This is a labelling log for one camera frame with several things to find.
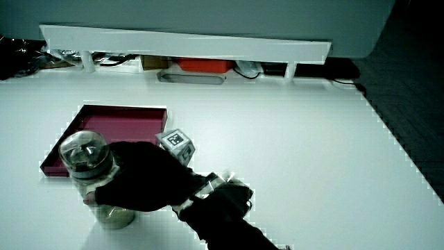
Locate person's right hand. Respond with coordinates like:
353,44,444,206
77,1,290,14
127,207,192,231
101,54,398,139
82,128,209,213

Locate clear bottle with domed lid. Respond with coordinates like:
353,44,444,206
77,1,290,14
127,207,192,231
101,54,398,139
58,130,136,231

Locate person's right forearm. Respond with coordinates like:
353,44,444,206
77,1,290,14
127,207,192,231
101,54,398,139
172,172,282,250

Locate red shallow tray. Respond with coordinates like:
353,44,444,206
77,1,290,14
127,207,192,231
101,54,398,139
40,104,169,178

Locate brown cardboard box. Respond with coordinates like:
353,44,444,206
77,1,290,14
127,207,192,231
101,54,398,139
140,55,170,72

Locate orange box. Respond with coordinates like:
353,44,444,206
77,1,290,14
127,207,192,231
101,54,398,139
175,57,234,74

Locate white raised desk shelf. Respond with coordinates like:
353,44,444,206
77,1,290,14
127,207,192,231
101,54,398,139
39,24,332,80

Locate crinkled silver foil wrap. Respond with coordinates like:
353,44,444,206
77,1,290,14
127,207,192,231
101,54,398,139
47,49,83,67

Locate clear plastic bag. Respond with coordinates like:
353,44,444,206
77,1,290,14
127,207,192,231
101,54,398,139
235,60,264,78

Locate black plastic bag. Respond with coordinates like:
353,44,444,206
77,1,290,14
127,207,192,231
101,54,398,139
0,34,48,81

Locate black coiled cable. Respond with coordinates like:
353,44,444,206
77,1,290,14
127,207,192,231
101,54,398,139
98,53,139,67

